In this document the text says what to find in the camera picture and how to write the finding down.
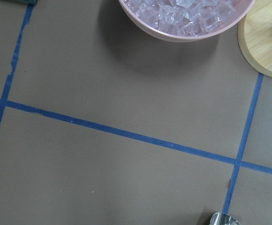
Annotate grey folded cloth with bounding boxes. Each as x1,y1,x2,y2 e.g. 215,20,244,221
10,0,38,5

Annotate wooden stand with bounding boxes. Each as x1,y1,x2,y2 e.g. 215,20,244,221
238,0,272,77

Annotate metal ice scoop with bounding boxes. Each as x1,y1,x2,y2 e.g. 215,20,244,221
209,212,241,225

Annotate pink bowl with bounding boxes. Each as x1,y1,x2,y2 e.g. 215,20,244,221
118,0,256,43

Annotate ice cubes in pink bowl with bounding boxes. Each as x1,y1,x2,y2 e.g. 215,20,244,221
123,0,251,37

